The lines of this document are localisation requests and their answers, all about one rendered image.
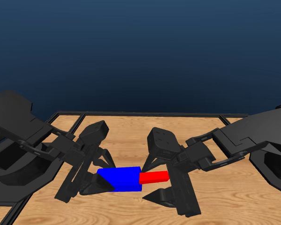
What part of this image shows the blue hollow socket block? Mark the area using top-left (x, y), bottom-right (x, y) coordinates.
top-left (96, 166), bottom-right (142, 193)

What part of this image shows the black table frame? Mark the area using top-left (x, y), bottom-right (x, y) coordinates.
top-left (0, 111), bottom-right (249, 225)

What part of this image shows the thin red peg bar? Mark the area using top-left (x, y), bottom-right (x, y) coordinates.
top-left (139, 170), bottom-right (170, 185)

